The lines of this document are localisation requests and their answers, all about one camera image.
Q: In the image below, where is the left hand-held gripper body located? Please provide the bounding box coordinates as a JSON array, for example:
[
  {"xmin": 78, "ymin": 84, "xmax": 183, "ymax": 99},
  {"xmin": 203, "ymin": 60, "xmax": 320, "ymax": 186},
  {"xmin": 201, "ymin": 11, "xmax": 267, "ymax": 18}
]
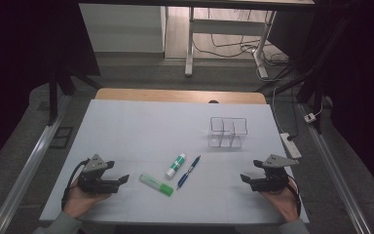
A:
[{"xmin": 77, "ymin": 153, "xmax": 120, "ymax": 196}]

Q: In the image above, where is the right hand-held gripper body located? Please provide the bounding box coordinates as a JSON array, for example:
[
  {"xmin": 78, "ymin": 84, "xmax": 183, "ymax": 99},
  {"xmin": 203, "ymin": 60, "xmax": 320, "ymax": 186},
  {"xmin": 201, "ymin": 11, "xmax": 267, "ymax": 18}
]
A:
[{"xmin": 249, "ymin": 153, "xmax": 301, "ymax": 193}]

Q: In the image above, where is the green highlighter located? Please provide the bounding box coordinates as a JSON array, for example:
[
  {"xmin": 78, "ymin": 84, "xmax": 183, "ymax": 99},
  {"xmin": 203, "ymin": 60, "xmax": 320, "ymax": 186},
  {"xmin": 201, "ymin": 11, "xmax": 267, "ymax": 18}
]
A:
[{"xmin": 138, "ymin": 173, "xmax": 174, "ymax": 198}]

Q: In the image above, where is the clear acrylic pen holder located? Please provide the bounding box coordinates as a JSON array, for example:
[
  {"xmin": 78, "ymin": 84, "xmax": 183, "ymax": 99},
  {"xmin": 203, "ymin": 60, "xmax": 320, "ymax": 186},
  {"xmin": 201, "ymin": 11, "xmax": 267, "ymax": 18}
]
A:
[{"xmin": 206, "ymin": 116, "xmax": 249, "ymax": 150}]

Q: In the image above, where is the white green glue stick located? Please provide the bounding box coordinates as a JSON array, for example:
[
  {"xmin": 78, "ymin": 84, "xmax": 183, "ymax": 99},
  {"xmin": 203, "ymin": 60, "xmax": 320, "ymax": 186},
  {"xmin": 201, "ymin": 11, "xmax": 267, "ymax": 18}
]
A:
[{"xmin": 165, "ymin": 152, "xmax": 187, "ymax": 179}]

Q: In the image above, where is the blue pen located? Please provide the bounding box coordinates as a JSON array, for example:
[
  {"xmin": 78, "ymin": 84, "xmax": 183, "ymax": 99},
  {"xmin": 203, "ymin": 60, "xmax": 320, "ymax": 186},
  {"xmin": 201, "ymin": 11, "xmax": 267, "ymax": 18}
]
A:
[{"xmin": 175, "ymin": 154, "xmax": 202, "ymax": 191}]

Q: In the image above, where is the person's left hand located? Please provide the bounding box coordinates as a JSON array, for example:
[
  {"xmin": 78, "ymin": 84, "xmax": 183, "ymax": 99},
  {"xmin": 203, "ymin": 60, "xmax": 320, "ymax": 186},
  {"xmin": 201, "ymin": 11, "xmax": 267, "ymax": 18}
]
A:
[{"xmin": 63, "ymin": 180, "xmax": 112, "ymax": 219}]

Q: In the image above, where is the person's right hand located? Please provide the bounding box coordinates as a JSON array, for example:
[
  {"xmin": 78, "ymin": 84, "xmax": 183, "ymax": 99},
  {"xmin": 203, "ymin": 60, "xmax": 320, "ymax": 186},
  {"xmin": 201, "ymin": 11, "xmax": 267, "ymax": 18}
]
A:
[{"xmin": 260, "ymin": 179, "xmax": 302, "ymax": 223}]

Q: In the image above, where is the white power strip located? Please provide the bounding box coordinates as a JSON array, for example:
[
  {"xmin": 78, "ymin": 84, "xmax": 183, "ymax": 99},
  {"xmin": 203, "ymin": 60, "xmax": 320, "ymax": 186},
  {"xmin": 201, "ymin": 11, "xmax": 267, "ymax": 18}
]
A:
[{"xmin": 279, "ymin": 132, "xmax": 303, "ymax": 160}]

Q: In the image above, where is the small white adapter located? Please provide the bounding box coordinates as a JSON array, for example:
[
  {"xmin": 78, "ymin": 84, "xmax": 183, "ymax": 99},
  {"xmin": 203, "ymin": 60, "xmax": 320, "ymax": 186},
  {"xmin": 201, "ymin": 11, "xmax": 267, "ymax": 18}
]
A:
[{"xmin": 303, "ymin": 112, "xmax": 318, "ymax": 124}]

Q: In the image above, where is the black stand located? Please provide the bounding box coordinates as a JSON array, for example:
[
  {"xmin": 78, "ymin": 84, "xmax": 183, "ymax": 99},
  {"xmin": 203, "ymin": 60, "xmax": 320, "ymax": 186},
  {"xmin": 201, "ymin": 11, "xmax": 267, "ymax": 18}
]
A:
[
  {"xmin": 46, "ymin": 62, "xmax": 102, "ymax": 127},
  {"xmin": 255, "ymin": 13, "xmax": 355, "ymax": 135}
]

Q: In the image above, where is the wooden table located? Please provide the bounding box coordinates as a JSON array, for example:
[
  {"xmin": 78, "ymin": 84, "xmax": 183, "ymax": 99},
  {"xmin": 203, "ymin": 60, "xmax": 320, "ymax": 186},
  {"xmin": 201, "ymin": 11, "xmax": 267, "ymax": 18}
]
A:
[{"xmin": 94, "ymin": 87, "xmax": 268, "ymax": 105}]

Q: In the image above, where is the dark curtain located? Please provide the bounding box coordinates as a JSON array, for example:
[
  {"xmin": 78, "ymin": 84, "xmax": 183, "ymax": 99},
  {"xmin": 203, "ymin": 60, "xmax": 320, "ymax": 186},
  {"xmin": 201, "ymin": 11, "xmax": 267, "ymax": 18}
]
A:
[
  {"xmin": 267, "ymin": 0, "xmax": 374, "ymax": 204},
  {"xmin": 0, "ymin": 0, "xmax": 101, "ymax": 178}
]

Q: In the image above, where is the white cabinet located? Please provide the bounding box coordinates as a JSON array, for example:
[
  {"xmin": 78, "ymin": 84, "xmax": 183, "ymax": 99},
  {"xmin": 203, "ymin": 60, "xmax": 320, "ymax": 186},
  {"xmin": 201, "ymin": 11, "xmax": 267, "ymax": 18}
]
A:
[{"xmin": 78, "ymin": 3, "xmax": 168, "ymax": 54}]

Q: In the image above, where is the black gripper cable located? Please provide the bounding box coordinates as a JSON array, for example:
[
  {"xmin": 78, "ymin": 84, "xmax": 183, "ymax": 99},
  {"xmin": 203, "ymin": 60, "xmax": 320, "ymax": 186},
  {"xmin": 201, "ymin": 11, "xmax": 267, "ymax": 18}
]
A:
[
  {"xmin": 286, "ymin": 175, "xmax": 303, "ymax": 218},
  {"xmin": 60, "ymin": 158, "xmax": 91, "ymax": 211}
]

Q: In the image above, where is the black floor frame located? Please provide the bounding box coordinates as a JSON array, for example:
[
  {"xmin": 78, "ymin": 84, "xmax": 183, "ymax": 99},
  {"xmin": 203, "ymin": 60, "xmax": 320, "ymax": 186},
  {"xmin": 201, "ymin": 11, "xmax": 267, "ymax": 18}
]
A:
[{"xmin": 49, "ymin": 126, "xmax": 75, "ymax": 150}]

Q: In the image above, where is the white cable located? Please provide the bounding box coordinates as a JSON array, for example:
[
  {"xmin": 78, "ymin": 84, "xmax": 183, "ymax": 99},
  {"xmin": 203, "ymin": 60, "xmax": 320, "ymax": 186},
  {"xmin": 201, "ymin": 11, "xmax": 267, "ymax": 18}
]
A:
[{"xmin": 254, "ymin": 45, "xmax": 293, "ymax": 135}]

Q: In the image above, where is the aluminium rail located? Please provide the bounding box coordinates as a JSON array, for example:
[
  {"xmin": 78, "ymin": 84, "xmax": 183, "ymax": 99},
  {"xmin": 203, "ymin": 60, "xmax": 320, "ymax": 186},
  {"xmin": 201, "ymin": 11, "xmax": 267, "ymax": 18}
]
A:
[
  {"xmin": 299, "ymin": 102, "xmax": 374, "ymax": 234},
  {"xmin": 0, "ymin": 94, "xmax": 73, "ymax": 234}
]

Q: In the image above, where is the black floor cable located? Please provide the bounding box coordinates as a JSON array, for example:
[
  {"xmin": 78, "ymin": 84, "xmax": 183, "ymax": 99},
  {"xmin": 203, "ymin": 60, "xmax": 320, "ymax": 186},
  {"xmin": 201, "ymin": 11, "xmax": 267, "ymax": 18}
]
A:
[{"xmin": 193, "ymin": 8, "xmax": 290, "ymax": 66}]

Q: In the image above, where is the white desk frame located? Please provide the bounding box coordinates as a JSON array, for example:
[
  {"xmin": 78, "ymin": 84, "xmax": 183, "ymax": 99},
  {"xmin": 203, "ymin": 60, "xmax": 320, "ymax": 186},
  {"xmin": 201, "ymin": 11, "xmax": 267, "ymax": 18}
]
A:
[{"xmin": 184, "ymin": 5, "xmax": 278, "ymax": 80}]

